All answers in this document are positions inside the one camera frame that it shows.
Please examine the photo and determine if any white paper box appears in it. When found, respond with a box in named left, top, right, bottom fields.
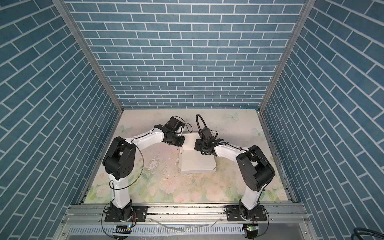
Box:
left=179, top=133, right=217, bottom=174

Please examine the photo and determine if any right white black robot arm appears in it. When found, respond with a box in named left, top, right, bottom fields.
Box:
left=195, top=127, right=275, bottom=220

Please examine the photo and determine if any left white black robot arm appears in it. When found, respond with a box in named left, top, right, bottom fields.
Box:
left=103, top=117, right=192, bottom=222

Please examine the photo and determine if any right circuit board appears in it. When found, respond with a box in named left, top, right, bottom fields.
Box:
left=243, top=224, right=259, bottom=239

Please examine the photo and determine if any circuit board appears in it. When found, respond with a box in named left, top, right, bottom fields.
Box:
left=243, top=224, right=259, bottom=239
left=113, top=225, right=132, bottom=236

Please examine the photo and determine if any left circuit board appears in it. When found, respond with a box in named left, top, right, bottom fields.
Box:
left=113, top=225, right=132, bottom=236

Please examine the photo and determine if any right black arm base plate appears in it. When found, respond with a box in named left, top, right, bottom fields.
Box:
left=224, top=205, right=268, bottom=222

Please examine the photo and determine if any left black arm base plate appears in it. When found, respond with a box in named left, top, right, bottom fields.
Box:
left=103, top=205, right=148, bottom=223

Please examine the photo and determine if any aluminium front rail frame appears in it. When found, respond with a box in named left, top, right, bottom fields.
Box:
left=54, top=202, right=316, bottom=240

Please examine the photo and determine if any left aluminium corner post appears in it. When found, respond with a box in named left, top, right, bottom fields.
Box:
left=52, top=0, right=124, bottom=113

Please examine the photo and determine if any aluminium corner post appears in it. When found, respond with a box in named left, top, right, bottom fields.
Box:
left=259, top=0, right=316, bottom=113
left=52, top=0, right=124, bottom=113

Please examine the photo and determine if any right aluminium corner post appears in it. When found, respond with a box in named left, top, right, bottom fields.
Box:
left=259, top=0, right=316, bottom=113

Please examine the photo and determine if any black cable bottom right corner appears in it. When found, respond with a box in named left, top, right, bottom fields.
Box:
left=350, top=227, right=384, bottom=240

